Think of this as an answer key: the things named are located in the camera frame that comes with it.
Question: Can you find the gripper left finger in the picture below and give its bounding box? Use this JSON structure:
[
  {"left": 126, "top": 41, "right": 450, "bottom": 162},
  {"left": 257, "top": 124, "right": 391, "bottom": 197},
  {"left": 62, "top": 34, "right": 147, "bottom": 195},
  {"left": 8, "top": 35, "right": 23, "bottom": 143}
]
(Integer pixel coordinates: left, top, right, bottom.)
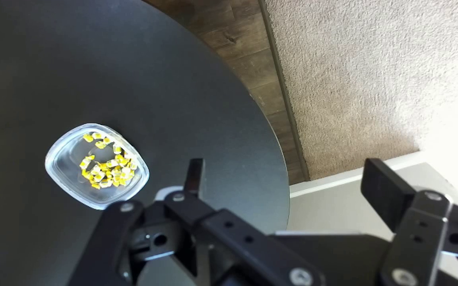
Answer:
[{"left": 68, "top": 158, "right": 326, "bottom": 286}]

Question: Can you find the clear plastic bowl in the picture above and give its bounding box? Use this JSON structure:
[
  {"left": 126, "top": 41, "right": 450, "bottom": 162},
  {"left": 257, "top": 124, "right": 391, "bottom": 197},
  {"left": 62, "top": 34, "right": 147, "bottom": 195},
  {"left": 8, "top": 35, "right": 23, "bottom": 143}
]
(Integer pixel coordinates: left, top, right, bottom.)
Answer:
[{"left": 45, "top": 123, "right": 150, "bottom": 210}]

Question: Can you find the heap of yellow white pieces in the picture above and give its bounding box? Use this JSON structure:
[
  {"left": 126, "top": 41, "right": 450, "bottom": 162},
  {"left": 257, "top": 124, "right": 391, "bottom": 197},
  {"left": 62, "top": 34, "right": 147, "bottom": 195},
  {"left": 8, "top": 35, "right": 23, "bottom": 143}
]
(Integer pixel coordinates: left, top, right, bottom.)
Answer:
[{"left": 79, "top": 132, "right": 138, "bottom": 189}]

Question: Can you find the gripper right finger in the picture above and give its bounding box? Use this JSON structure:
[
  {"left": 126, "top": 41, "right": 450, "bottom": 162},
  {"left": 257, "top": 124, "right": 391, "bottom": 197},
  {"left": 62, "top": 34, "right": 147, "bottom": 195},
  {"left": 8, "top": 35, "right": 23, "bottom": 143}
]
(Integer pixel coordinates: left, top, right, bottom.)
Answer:
[{"left": 361, "top": 158, "right": 458, "bottom": 286}]

